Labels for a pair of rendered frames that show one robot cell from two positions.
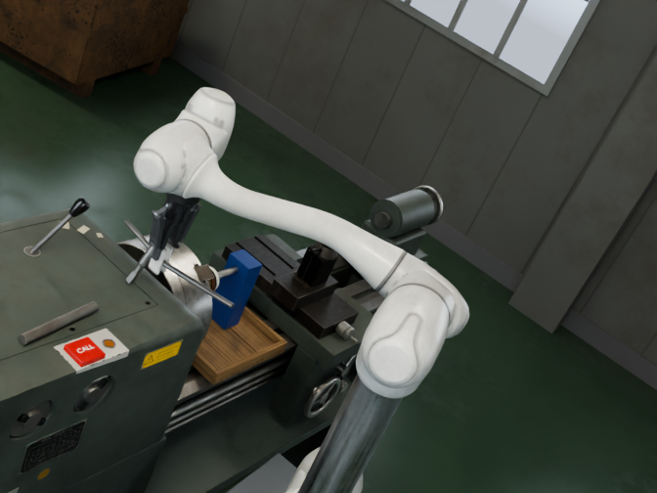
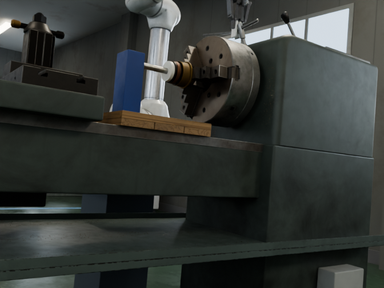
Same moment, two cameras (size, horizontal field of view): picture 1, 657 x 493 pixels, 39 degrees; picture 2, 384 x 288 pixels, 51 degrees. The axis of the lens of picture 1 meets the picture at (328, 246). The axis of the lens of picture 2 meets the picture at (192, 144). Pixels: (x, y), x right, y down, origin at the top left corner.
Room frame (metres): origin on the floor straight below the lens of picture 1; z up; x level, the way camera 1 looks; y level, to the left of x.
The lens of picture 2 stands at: (3.26, 0.98, 0.78)
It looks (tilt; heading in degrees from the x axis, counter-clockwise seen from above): 3 degrees up; 208
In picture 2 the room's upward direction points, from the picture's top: 5 degrees clockwise
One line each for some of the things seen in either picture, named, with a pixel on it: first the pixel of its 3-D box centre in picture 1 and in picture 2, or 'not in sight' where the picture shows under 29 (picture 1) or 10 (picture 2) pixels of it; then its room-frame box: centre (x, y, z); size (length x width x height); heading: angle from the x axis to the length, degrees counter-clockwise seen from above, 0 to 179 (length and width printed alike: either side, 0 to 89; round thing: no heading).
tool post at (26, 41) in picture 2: (316, 264); (38, 51); (2.44, 0.01, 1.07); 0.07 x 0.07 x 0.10; 63
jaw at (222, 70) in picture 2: not in sight; (214, 74); (2.04, 0.40, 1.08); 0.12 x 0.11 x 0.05; 63
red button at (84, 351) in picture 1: (84, 352); not in sight; (1.43, 0.35, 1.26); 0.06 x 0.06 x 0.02; 63
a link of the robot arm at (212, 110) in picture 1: (203, 127); not in sight; (1.70, 0.33, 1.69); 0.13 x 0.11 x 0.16; 173
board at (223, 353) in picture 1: (209, 324); (140, 126); (2.19, 0.22, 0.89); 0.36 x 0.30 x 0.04; 63
